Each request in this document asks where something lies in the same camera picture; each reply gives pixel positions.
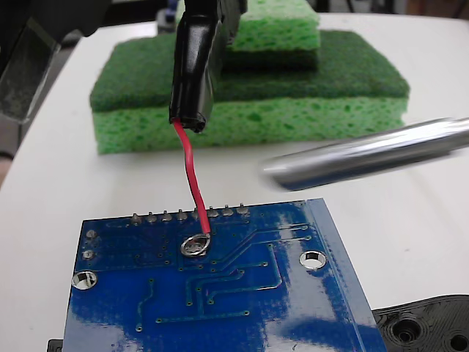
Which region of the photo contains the red wire with loop end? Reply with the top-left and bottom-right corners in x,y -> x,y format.
171,119 -> 213,257

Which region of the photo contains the small green sponge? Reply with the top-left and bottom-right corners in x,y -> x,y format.
174,0 -> 322,73

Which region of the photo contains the shiny metal rod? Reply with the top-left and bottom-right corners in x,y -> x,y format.
258,117 -> 469,192

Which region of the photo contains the black plastic fixture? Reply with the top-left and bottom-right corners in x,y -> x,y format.
46,293 -> 469,352

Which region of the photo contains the blue printed circuit board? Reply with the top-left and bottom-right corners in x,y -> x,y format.
62,197 -> 389,352

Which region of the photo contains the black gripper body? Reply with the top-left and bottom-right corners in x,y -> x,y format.
182,0 -> 247,45

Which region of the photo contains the large green sponge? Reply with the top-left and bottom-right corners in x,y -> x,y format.
89,29 -> 410,156

